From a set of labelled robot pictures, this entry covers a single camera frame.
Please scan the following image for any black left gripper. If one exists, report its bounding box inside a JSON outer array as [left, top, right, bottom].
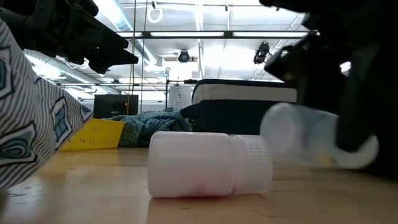
[[0, 0, 139, 75]]

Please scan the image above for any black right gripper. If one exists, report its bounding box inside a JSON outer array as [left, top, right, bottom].
[[263, 29, 398, 177]]

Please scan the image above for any clear plastic pill bottle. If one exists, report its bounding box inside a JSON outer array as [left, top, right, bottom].
[[259, 102, 380, 170]]

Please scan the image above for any yellow plastic basket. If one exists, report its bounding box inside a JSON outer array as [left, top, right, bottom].
[[60, 118, 126, 152]]

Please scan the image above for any blue patterned hospital gown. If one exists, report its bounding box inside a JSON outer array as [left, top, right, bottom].
[[104, 107, 193, 148]]

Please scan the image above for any navy fabric storage bin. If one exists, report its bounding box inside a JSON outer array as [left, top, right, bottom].
[[180, 78, 299, 135]]

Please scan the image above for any grey patterned cloth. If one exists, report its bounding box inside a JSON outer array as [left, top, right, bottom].
[[0, 18, 94, 190]]

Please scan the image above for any white translucent pill bottle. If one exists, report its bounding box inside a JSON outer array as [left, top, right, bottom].
[[147, 131, 274, 198]]

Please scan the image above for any white sign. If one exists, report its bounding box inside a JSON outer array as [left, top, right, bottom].
[[169, 85, 192, 110]]

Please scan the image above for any white hanging ring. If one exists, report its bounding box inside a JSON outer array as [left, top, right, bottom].
[[147, 6, 164, 24]]

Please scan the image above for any black ceiling camera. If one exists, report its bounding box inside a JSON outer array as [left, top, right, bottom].
[[253, 42, 271, 65], [177, 49, 191, 63]]

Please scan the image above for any black overhead frame bar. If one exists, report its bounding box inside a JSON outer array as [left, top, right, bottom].
[[114, 30, 312, 40]]

